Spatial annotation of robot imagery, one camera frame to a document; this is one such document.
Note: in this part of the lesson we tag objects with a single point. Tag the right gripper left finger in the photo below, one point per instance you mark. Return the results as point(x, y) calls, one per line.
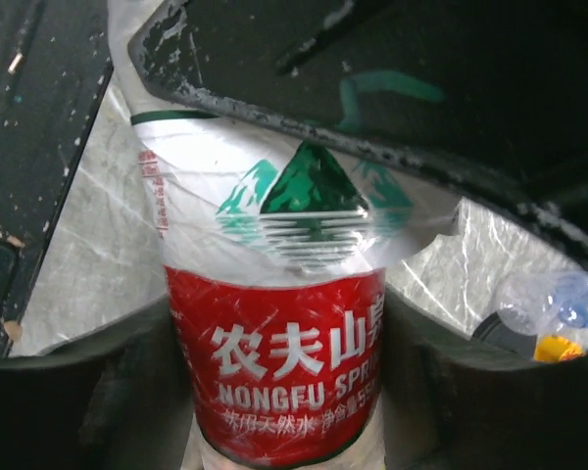
point(116, 398)

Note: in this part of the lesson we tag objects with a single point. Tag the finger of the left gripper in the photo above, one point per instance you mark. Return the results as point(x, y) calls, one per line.
point(486, 98)
point(55, 67)

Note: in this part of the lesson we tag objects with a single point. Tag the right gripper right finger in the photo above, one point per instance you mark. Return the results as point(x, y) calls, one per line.
point(449, 402)

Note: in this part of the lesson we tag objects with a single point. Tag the red label water bottle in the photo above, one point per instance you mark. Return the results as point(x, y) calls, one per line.
point(275, 250)

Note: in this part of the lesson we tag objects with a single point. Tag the blue label water bottle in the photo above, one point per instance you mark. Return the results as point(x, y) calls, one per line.
point(530, 303)

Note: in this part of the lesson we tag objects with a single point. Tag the small yellow toy piece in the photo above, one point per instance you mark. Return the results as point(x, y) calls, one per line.
point(553, 349)

